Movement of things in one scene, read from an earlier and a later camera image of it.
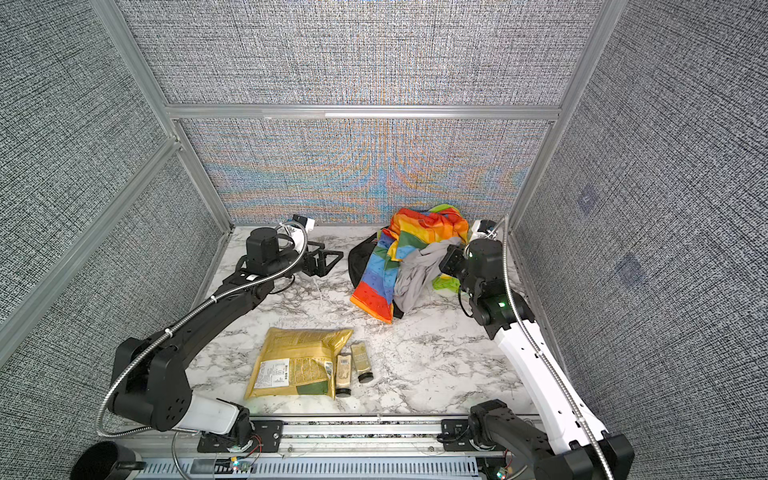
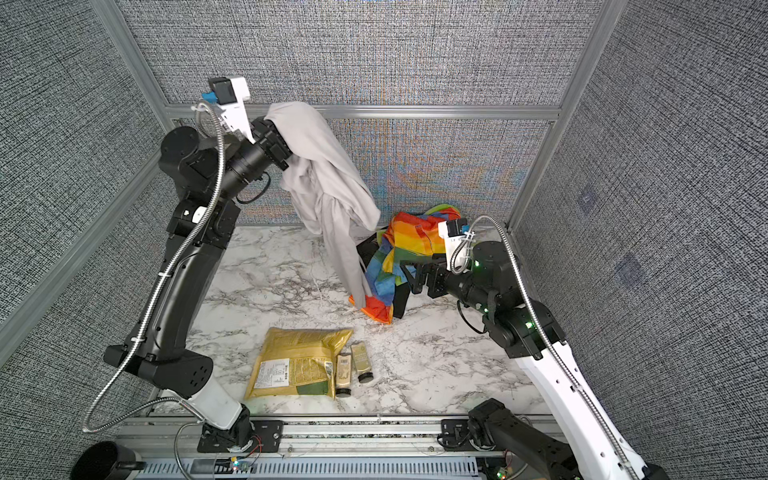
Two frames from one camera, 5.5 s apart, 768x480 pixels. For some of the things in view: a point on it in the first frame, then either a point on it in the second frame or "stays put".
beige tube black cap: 343,375 stays put
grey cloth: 417,272 -> 332,193
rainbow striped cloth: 410,231 stays put
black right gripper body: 457,264 -> 440,286
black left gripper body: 308,267 -> 266,149
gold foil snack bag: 296,363 stays put
